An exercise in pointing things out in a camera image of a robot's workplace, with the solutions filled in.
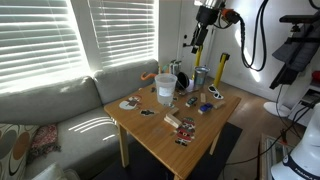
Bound clear plastic cup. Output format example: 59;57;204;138
154;73;178;106

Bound light wooden table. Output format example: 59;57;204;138
103;74;242;180

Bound stacked wooden blocks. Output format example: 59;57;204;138
163;107;183;129

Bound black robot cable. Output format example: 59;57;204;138
233;0;270;73

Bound small blue toy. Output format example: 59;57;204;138
197;102;214;115

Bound silver metal cup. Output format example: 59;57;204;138
193;65;211;92

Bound white shelf unit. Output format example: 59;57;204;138
288;79;320;128

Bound small dark toy car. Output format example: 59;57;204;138
185;96;199;108

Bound dark cloth covered stand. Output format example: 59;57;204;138
269;20;320;90

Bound snowman sticker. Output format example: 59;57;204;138
118;94;144;111

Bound black stereo camera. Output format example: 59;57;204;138
279;13;320;25

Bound grey fabric sofa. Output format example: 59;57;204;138
0;58;160;180

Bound dark rug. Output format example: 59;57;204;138
93;121;244;180

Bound orange octopus plush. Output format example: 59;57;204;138
140;64;171;82

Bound white door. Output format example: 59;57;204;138
175;0;221;79

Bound white leather sofa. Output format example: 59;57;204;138
31;162;81;180

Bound long pale wooden block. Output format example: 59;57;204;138
213;100;227;110

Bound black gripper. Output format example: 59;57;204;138
190;5;220;55

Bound white black checkered sunglasses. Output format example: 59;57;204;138
207;84;225;101

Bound red patterned cloth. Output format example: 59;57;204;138
27;124;62;163

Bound white window blind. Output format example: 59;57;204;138
87;0;158;69
0;0;84;91

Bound yellow pole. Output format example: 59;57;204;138
191;44;204;81
213;52;231;89

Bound white round stand base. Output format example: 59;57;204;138
263;100;290;118

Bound beige pillow with ovals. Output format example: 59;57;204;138
0;123;40;180

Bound nutcracker sticker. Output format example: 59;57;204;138
174;116;197;147

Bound glass topped floor frame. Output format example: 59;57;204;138
259;133;296;180

